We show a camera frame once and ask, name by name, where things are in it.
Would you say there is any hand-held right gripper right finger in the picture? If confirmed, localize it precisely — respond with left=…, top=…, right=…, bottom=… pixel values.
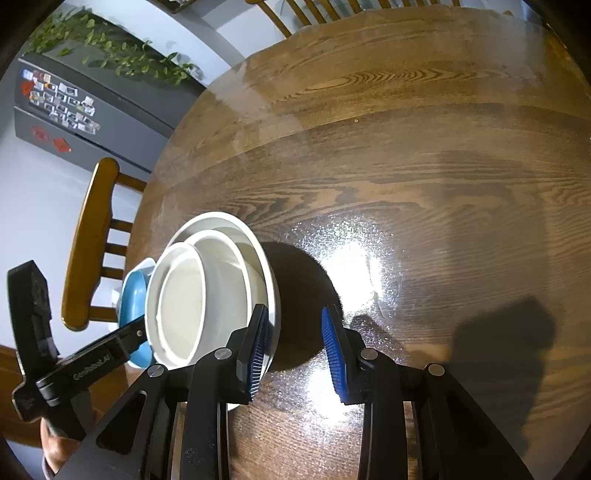
left=321, top=305, right=532, bottom=480

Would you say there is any large white bowl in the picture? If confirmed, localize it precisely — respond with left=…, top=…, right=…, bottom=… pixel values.
left=165, top=211, right=282, bottom=412

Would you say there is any cluster of fridge photo magnets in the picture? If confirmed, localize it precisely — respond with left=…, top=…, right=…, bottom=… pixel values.
left=19, top=68, right=99, bottom=136

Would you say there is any grey refrigerator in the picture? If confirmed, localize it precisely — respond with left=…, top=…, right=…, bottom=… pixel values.
left=13, top=53, right=206, bottom=174

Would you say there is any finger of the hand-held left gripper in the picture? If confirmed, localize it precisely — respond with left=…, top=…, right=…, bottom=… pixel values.
left=116, top=318, right=151, bottom=356

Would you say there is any white square plate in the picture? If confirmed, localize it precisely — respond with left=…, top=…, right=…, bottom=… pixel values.
left=115, top=257, right=158, bottom=319

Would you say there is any medium white bowl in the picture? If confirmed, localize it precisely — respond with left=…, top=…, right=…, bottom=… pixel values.
left=182, top=229, right=257, bottom=365

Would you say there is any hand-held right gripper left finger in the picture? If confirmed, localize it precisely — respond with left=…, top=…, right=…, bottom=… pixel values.
left=69, top=304, right=271, bottom=480

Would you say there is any wooden chair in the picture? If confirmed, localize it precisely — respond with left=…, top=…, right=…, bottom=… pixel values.
left=245, top=0, right=361, bottom=38
left=61, top=158, right=148, bottom=330
left=365, top=0, right=462, bottom=12

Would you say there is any small white bowl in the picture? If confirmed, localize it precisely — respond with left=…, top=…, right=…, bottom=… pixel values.
left=144, top=242, right=208, bottom=370

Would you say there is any hanging green vine plant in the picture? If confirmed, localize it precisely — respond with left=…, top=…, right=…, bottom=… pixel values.
left=28, top=9, right=204, bottom=88

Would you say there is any blue square plate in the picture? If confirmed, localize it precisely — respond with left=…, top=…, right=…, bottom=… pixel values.
left=119, top=270, right=155, bottom=370

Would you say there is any person's left hand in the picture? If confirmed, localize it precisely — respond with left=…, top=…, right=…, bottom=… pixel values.
left=39, top=411, right=105, bottom=476

